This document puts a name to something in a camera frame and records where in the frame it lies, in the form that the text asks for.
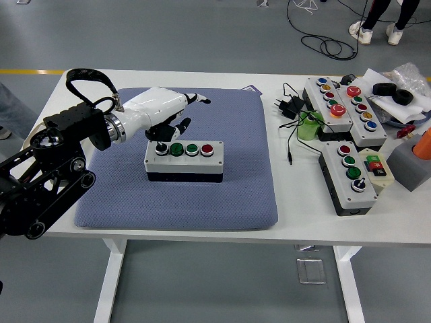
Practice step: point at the person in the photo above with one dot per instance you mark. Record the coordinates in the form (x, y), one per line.
(13, 111)
(372, 13)

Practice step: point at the small clear floor plate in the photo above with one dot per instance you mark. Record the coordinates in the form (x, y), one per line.
(306, 248)

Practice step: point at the red valve knob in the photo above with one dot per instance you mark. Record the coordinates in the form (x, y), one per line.
(405, 131)

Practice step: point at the white table leg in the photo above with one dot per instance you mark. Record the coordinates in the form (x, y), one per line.
(109, 286)
(350, 286)

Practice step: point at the green plastic cylinder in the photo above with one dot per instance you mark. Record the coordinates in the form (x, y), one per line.
(306, 129)

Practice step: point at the cream three-button switch box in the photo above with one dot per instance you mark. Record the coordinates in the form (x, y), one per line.
(384, 180)

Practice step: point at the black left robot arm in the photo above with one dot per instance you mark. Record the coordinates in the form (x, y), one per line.
(70, 124)

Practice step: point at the grey five-button control box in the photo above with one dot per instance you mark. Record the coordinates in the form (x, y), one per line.
(338, 125)
(363, 136)

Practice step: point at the orange cylinder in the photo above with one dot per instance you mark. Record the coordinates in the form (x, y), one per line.
(425, 146)

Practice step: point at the black power adapter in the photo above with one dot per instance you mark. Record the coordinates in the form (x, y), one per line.
(293, 106)

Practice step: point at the purple-edged card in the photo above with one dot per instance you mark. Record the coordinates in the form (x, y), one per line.
(250, 88)

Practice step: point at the small black device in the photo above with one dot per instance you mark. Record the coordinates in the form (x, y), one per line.
(347, 80)

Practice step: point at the white floor object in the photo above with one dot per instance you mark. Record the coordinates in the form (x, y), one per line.
(262, 2)
(25, 1)

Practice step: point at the grey foam block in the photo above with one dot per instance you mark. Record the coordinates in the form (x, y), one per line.
(404, 165)

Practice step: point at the clear bubble wrap bag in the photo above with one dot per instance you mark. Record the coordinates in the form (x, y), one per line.
(409, 72)

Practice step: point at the blue-grey round rim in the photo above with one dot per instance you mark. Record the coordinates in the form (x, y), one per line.
(393, 123)

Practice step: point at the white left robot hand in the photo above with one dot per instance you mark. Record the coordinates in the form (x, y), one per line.
(158, 104)

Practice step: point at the white paper sheet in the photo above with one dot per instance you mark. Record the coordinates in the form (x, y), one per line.
(404, 111)

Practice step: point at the blue-grey fabric mat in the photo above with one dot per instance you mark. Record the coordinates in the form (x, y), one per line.
(202, 202)

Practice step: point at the grey four-button control box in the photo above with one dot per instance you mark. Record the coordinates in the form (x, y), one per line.
(357, 198)
(185, 165)

